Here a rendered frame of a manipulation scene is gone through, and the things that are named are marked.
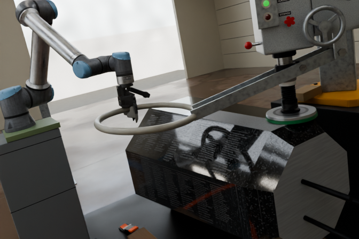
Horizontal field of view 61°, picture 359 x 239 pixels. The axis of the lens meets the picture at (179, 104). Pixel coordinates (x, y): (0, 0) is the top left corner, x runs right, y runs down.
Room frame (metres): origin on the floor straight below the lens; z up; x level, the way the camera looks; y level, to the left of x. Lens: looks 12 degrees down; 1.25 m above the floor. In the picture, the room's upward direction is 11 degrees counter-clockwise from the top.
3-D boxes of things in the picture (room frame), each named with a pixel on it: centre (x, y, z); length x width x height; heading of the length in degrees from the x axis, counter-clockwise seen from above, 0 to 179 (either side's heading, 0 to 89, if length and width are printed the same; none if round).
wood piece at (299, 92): (1.78, -0.75, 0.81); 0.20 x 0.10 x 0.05; 125
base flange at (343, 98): (1.85, -1.00, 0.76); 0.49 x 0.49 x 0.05; 27
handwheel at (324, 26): (1.17, -0.58, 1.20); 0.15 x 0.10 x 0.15; 82
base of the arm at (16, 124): (1.99, 1.07, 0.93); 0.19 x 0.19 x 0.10
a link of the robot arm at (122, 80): (1.61, 0.25, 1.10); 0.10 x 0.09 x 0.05; 21
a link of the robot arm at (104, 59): (1.67, 0.35, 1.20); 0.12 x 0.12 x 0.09; 54
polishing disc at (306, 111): (1.31, -0.48, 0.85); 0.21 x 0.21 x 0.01
